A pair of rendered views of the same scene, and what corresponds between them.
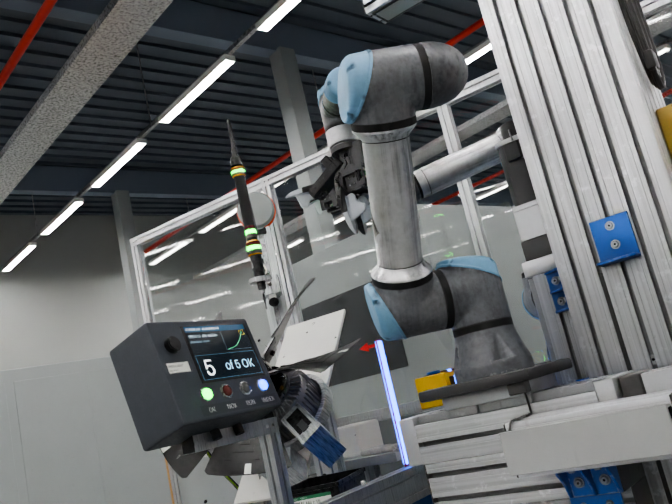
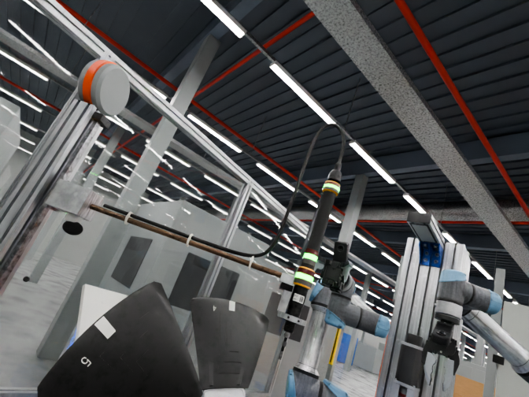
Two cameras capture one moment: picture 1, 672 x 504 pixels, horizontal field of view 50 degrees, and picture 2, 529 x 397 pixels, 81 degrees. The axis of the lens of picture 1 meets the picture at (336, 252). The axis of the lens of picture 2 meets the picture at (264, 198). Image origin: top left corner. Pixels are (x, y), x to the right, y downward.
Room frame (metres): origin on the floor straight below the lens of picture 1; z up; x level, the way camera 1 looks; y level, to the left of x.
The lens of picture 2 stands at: (2.14, 1.02, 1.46)
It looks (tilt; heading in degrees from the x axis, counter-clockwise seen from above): 18 degrees up; 279
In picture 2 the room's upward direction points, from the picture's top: 21 degrees clockwise
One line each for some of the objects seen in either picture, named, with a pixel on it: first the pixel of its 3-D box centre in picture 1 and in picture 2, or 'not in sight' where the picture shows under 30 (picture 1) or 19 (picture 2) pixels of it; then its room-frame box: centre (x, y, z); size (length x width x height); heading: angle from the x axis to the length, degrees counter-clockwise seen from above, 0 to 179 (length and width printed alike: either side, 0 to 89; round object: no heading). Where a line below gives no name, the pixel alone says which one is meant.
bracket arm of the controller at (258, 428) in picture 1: (233, 434); not in sight; (1.38, 0.27, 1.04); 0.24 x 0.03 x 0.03; 148
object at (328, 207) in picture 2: (245, 208); (319, 229); (2.10, 0.24, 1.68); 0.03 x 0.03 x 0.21
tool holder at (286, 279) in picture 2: (257, 266); (293, 298); (2.11, 0.24, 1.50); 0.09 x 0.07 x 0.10; 3
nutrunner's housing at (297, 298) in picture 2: (247, 217); (316, 239); (2.10, 0.24, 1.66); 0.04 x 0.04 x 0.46
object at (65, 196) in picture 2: (271, 286); (73, 199); (2.73, 0.28, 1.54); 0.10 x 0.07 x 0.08; 3
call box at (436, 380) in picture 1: (444, 390); not in sight; (2.16, -0.22, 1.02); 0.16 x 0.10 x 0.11; 148
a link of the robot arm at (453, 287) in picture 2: (335, 108); (453, 287); (1.61, -0.08, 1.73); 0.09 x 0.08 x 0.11; 8
